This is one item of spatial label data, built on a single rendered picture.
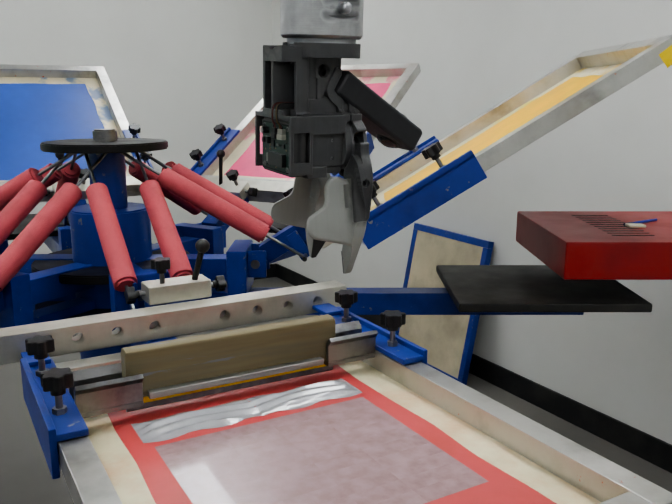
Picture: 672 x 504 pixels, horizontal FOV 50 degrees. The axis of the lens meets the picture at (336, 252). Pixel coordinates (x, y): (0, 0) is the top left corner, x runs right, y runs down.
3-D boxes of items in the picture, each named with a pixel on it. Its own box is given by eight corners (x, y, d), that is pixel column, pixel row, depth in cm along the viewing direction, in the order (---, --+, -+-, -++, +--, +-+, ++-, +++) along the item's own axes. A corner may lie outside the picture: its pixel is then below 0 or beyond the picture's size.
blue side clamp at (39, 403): (92, 470, 95) (88, 421, 94) (52, 480, 93) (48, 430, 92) (55, 392, 121) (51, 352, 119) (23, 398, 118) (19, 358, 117)
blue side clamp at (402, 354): (426, 388, 122) (428, 349, 121) (402, 394, 120) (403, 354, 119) (339, 338, 148) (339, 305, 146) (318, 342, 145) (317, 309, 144)
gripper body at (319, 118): (253, 172, 69) (252, 41, 65) (330, 166, 73) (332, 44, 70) (291, 185, 62) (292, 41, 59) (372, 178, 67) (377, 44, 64)
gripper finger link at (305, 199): (260, 248, 74) (270, 165, 69) (310, 242, 77) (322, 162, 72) (273, 263, 71) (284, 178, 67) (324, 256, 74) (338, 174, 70)
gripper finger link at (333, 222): (303, 280, 66) (292, 181, 66) (356, 271, 69) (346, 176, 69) (320, 280, 64) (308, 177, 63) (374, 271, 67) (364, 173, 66)
